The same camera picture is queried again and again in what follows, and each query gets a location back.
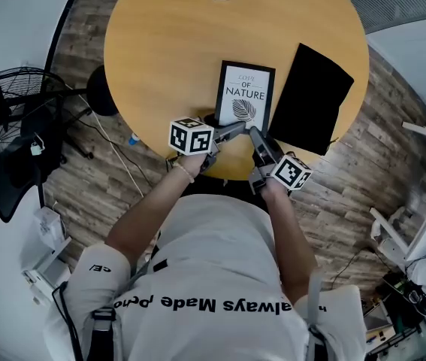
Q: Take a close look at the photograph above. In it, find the open carton box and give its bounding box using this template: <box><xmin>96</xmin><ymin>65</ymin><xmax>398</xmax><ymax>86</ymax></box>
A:
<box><xmin>362</xmin><ymin>299</ymin><xmax>424</xmax><ymax>353</ymax></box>

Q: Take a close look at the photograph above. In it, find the pile of black equipment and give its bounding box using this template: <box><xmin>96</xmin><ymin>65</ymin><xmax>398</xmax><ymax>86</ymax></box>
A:
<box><xmin>381</xmin><ymin>268</ymin><xmax>426</xmax><ymax>319</ymax></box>

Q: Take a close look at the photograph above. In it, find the round wooden table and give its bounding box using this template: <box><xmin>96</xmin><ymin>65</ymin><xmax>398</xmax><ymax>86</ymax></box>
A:
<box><xmin>103</xmin><ymin>0</ymin><xmax>370</xmax><ymax>182</ymax></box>

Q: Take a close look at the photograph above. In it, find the black floor cable with plug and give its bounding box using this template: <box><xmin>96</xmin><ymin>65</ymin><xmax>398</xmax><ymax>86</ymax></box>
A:
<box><xmin>331</xmin><ymin>244</ymin><xmax>379</xmax><ymax>290</ymax></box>

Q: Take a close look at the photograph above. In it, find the person's left forearm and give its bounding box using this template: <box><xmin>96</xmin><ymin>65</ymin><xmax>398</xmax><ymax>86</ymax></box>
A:
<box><xmin>105</xmin><ymin>155</ymin><xmax>206</xmax><ymax>257</ymax></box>

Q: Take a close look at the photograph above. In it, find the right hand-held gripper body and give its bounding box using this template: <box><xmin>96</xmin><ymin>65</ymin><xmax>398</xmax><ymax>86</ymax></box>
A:
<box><xmin>248</xmin><ymin>147</ymin><xmax>313</xmax><ymax>196</ymax></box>

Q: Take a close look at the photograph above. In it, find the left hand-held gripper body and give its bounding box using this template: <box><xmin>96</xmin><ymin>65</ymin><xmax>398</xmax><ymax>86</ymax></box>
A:
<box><xmin>168</xmin><ymin>115</ymin><xmax>225</xmax><ymax>174</ymax></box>

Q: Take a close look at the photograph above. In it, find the pale bead bracelet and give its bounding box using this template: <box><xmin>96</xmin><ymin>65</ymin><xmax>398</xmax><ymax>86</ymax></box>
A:
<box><xmin>172</xmin><ymin>162</ymin><xmax>195</xmax><ymax>184</ymax></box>

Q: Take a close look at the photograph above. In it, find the black framed nature print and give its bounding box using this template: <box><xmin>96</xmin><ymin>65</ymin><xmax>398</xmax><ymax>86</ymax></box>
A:
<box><xmin>214</xmin><ymin>59</ymin><xmax>276</xmax><ymax>137</ymax></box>

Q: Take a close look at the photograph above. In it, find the white floor cable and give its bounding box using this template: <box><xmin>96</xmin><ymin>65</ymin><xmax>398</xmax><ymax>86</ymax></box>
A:
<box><xmin>78</xmin><ymin>95</ymin><xmax>145</xmax><ymax>198</ymax></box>

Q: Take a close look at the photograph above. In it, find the black office chair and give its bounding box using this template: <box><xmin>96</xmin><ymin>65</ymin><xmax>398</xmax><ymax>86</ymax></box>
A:
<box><xmin>0</xmin><ymin>99</ymin><xmax>95</xmax><ymax>225</ymax></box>

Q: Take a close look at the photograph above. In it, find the small white gadget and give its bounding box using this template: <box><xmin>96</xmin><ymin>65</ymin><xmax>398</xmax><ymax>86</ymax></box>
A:
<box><xmin>30</xmin><ymin>133</ymin><xmax>47</xmax><ymax>156</ymax></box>

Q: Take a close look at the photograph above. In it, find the black camera cable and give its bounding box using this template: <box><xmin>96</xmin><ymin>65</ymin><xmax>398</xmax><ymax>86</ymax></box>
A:
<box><xmin>52</xmin><ymin>281</ymin><xmax>86</xmax><ymax>361</ymax></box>

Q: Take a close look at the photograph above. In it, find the white table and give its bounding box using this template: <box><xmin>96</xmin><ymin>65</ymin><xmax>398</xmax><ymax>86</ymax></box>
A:
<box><xmin>369</xmin><ymin>120</ymin><xmax>426</xmax><ymax>268</ymax></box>

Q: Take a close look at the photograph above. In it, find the white wrapped box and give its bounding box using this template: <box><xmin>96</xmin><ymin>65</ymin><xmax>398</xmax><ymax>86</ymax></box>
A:
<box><xmin>34</xmin><ymin>205</ymin><xmax>67</xmax><ymax>251</ymax></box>

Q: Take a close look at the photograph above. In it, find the black cloth pouch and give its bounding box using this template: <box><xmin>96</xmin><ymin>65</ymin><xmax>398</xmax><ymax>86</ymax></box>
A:
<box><xmin>267</xmin><ymin>42</ymin><xmax>355</xmax><ymax>156</ymax></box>

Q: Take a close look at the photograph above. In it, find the person's right forearm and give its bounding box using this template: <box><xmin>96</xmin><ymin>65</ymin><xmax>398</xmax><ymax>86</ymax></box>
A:
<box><xmin>261</xmin><ymin>180</ymin><xmax>319</xmax><ymax>304</ymax></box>

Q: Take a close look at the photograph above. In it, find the grey shoulder strap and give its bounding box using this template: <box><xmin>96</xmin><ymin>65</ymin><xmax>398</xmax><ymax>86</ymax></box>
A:
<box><xmin>91</xmin><ymin>306</ymin><xmax>119</xmax><ymax>361</ymax></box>
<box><xmin>305</xmin><ymin>271</ymin><xmax>328</xmax><ymax>361</ymax></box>

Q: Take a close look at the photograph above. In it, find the black standing fan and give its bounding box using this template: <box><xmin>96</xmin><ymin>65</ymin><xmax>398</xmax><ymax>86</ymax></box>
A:
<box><xmin>0</xmin><ymin>65</ymin><xmax>120</xmax><ymax>174</ymax></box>

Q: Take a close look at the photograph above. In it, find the person in white shirt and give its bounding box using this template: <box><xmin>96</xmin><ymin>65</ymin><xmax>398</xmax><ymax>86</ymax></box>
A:
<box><xmin>43</xmin><ymin>193</ymin><xmax>367</xmax><ymax>361</ymax></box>

